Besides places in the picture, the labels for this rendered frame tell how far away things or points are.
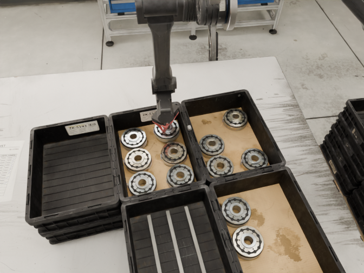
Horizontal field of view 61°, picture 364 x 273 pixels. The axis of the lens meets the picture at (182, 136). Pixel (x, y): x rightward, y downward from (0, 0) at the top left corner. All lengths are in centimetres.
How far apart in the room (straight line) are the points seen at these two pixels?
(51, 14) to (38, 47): 58
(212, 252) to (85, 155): 62
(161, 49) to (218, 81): 91
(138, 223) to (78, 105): 79
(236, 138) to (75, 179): 67
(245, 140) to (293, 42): 217
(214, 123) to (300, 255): 61
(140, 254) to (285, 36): 278
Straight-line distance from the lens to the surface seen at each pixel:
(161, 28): 78
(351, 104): 203
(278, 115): 161
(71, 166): 129
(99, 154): 129
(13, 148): 161
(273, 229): 114
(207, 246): 108
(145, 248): 109
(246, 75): 178
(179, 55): 302
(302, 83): 292
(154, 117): 116
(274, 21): 336
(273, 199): 119
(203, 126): 133
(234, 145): 128
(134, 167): 118
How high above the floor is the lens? 186
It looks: 53 degrees down
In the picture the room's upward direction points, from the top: straight up
